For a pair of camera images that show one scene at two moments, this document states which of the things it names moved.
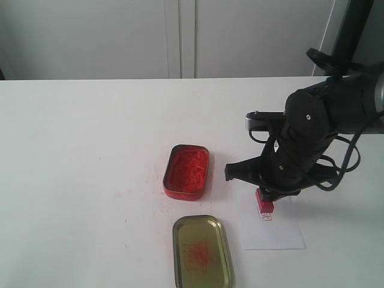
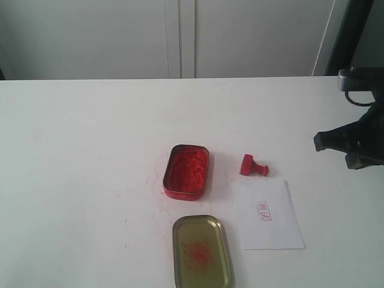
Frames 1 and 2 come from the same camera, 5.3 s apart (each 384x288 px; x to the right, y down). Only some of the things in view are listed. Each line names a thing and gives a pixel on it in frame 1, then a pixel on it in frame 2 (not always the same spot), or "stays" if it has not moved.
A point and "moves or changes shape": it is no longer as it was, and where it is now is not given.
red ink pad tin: x=186 y=172 stays
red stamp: x=265 y=207 moves or changes shape
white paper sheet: x=281 y=229 stays
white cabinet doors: x=42 y=39 stays
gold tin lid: x=201 y=254 stays
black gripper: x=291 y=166 -> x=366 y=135
